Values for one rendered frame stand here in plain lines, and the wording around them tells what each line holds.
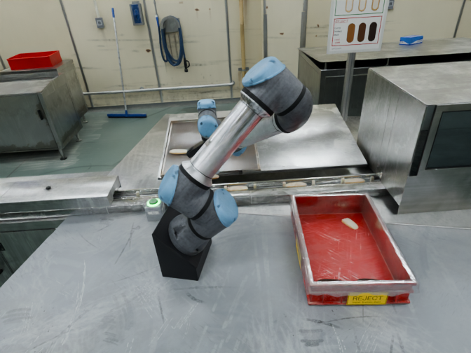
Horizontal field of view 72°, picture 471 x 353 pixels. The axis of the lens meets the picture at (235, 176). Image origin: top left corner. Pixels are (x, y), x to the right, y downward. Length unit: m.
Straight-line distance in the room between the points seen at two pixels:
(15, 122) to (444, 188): 3.90
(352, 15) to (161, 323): 1.86
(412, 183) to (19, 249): 1.82
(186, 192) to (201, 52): 4.22
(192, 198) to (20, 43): 5.03
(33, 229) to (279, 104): 1.32
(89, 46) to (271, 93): 4.63
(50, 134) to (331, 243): 3.40
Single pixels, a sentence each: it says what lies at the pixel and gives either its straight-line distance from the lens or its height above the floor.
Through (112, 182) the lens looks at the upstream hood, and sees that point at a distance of 1.63.
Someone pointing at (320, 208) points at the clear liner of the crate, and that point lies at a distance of 1.43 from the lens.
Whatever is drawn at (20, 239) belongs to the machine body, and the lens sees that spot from 1.88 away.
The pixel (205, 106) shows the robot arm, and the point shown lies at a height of 1.28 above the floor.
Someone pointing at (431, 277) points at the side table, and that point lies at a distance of 1.32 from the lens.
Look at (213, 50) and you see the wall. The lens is 5.07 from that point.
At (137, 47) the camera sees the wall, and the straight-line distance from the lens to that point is 5.21.
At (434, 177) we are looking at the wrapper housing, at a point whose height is 1.00.
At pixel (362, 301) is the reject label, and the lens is 1.14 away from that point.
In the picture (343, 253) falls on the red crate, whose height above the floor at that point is 0.82.
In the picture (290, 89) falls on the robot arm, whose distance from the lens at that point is 0.94.
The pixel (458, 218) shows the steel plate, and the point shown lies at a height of 0.82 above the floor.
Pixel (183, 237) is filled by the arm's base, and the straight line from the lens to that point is 1.10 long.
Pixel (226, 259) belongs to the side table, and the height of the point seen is 0.82.
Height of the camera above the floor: 1.72
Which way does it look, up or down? 32 degrees down
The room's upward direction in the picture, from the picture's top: 4 degrees counter-clockwise
